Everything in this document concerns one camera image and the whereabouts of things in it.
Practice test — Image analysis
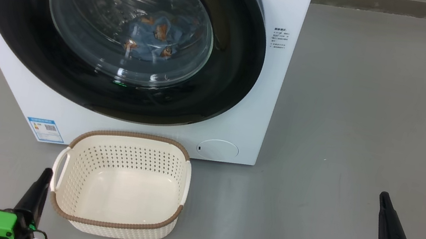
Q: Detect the black round glass washer door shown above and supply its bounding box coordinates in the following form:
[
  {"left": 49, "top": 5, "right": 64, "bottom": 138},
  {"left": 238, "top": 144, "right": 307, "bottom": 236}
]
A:
[{"left": 0, "top": 0, "right": 275, "bottom": 143}]

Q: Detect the blue dog-print garment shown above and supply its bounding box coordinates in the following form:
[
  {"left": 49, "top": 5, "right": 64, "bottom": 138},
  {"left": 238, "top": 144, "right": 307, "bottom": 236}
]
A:
[{"left": 121, "top": 9, "right": 196, "bottom": 69}]

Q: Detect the cream perforated laundry basket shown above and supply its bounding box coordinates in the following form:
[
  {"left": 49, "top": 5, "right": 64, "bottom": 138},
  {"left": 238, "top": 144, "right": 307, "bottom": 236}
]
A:
[{"left": 42, "top": 119, "right": 197, "bottom": 239}]

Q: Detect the white front-load washing machine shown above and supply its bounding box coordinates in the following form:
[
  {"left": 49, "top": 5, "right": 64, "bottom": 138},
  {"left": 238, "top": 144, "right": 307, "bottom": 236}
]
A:
[{"left": 0, "top": 0, "right": 314, "bottom": 185}]

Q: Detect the blue energy label sticker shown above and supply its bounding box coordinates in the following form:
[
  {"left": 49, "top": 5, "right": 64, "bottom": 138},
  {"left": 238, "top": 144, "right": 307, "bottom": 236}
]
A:
[{"left": 24, "top": 116, "right": 67, "bottom": 145}]

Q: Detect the round white filter cover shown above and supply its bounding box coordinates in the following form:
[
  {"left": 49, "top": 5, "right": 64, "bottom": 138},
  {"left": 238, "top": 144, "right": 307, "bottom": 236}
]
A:
[{"left": 195, "top": 136, "right": 241, "bottom": 164}]

